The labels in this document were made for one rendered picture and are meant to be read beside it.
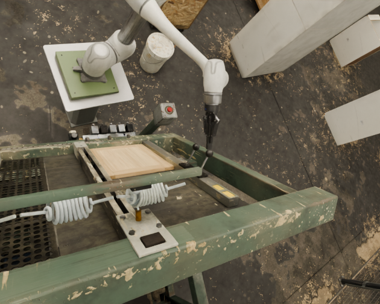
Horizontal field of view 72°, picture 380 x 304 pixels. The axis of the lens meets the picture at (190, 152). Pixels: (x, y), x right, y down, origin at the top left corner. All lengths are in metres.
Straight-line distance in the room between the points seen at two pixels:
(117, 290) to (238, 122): 3.09
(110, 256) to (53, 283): 0.12
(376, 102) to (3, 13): 4.60
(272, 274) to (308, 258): 0.66
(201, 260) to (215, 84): 0.83
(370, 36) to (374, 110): 1.67
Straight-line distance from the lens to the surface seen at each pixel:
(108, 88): 2.06
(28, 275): 0.67
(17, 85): 2.89
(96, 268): 0.64
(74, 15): 3.37
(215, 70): 1.30
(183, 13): 3.44
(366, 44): 5.90
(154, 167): 1.39
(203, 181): 1.19
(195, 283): 2.05
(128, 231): 0.72
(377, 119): 4.66
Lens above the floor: 2.57
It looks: 58 degrees down
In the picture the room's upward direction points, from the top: 61 degrees clockwise
